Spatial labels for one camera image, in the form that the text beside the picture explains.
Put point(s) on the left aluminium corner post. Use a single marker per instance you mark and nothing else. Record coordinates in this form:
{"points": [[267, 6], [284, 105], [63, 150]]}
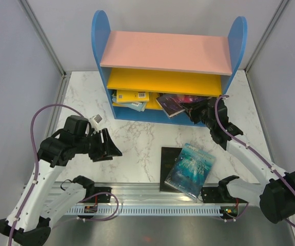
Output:
{"points": [[42, 36]]}

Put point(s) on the blue ocean cover book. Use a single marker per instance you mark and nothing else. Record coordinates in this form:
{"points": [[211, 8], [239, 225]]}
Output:
{"points": [[190, 171]]}

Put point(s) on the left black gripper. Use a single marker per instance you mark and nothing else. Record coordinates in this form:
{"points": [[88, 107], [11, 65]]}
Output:
{"points": [[105, 150]]}

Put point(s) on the green forest cover book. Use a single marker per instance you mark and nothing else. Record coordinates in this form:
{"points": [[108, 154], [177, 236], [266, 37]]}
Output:
{"points": [[114, 96]]}

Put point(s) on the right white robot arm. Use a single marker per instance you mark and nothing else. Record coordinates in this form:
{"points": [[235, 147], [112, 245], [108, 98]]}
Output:
{"points": [[274, 193]]}

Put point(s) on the blue pink yellow bookshelf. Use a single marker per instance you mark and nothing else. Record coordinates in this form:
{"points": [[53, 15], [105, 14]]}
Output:
{"points": [[167, 63]]}

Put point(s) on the right aluminium corner post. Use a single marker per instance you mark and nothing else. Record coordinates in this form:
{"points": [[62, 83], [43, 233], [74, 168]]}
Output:
{"points": [[267, 33]]}

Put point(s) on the white slotted cable duct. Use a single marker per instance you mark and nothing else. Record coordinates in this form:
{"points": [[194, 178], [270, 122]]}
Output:
{"points": [[155, 210]]}

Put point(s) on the purple Robinson Crusoe book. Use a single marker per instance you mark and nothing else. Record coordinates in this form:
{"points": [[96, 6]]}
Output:
{"points": [[173, 105]]}

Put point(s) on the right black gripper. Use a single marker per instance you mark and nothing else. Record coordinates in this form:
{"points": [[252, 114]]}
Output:
{"points": [[196, 106]]}

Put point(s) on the dark blue starry book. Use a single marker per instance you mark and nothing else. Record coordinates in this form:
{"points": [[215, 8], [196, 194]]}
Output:
{"points": [[162, 98]]}

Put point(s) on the black book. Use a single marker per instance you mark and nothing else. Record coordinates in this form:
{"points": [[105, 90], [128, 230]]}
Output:
{"points": [[168, 158]]}

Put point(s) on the aluminium mounting rail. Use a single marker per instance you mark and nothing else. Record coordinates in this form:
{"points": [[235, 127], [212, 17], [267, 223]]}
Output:
{"points": [[140, 194]]}

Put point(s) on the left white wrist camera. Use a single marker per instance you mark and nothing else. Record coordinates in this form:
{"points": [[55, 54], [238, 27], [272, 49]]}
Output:
{"points": [[96, 122]]}

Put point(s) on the yellow book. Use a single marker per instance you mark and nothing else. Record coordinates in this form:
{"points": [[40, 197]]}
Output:
{"points": [[127, 96]]}

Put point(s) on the aluminium corner post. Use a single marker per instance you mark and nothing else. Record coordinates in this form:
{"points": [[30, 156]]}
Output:
{"points": [[42, 36], [267, 33]]}

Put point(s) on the light blue book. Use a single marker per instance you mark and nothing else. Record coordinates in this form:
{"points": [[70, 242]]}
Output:
{"points": [[138, 106]]}

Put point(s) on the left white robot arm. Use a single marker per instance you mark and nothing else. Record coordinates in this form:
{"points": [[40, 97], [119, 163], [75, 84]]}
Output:
{"points": [[32, 220]]}

